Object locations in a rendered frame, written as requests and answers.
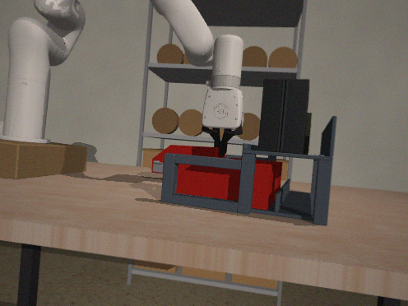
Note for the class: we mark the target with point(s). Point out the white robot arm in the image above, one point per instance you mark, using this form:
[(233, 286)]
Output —
[(33, 45)]

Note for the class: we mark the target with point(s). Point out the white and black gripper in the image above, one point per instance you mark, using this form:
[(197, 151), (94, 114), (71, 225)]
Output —
[(223, 107)]

